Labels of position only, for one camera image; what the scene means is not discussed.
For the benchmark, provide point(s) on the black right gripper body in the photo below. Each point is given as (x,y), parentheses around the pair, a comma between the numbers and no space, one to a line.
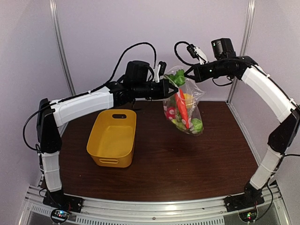
(220,69)

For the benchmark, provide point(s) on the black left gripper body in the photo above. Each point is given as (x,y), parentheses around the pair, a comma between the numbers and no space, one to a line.
(142,90)

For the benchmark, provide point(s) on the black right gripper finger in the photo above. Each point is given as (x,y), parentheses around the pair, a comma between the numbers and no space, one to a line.
(191,77)
(189,71)

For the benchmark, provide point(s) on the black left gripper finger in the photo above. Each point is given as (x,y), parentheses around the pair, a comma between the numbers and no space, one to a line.
(172,93)
(172,85)

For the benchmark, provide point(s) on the orange toy carrot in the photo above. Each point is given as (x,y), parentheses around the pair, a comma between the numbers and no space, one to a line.
(180,101)

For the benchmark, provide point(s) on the dark green carrot leaves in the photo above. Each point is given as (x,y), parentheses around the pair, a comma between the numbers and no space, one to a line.
(178,78)

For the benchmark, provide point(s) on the red toy apple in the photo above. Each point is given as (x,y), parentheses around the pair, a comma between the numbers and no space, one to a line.
(170,112)

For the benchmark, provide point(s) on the yellow toy lemon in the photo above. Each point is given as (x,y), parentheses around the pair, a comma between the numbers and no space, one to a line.
(189,100)

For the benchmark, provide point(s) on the clear zip top bag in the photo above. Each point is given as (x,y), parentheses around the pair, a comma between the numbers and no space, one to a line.
(190,88)

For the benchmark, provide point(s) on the light green toy lettuce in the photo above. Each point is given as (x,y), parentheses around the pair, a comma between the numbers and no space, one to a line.
(178,122)

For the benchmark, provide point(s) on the green toy cabbage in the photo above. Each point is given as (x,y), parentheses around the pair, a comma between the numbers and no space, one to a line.
(197,126)

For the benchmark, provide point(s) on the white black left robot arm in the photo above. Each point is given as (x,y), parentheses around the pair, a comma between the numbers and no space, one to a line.
(54,116)

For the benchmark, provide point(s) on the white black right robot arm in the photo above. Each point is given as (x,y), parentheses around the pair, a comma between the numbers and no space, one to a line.
(284,109)

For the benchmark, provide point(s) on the yellow plastic basket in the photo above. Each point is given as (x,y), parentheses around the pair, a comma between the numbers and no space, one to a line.
(112,139)

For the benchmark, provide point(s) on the right controller board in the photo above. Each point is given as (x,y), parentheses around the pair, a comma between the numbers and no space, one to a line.
(248,216)

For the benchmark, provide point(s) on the controller board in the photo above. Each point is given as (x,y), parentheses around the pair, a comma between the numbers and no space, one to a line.
(59,216)
(248,216)

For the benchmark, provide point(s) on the left controller board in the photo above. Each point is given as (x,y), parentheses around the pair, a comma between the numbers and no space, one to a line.
(59,216)

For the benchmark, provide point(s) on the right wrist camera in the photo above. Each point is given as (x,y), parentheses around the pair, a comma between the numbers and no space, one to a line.
(197,53)

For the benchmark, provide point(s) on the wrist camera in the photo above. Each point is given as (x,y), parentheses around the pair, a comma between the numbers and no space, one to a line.
(159,71)
(197,53)

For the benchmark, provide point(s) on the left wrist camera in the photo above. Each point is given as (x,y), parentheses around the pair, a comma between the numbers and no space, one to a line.
(159,71)

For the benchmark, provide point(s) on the right aluminium frame post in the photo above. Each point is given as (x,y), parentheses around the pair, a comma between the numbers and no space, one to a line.
(248,26)

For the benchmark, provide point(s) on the aluminium frame post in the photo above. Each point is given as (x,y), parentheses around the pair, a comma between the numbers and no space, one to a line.
(248,26)
(60,45)

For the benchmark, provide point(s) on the left aluminium frame post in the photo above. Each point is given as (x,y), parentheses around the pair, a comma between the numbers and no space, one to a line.
(60,45)

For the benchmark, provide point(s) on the aluminium front rail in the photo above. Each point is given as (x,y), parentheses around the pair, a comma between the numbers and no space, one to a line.
(209,211)

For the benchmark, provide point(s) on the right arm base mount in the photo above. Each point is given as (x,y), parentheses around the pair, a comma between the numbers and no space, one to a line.
(242,201)

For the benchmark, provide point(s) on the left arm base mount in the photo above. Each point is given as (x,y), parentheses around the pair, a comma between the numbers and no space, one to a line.
(62,201)

